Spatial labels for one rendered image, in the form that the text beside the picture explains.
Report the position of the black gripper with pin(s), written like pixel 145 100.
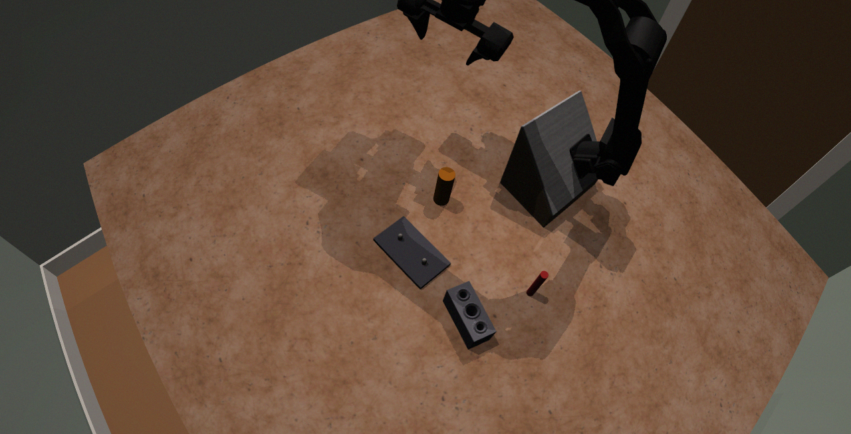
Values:
pixel 460 14

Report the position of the dark brown cylinder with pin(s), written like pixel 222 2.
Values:
pixel 444 185

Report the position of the red peg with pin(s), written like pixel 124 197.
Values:
pixel 537 283

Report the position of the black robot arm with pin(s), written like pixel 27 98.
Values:
pixel 635 50

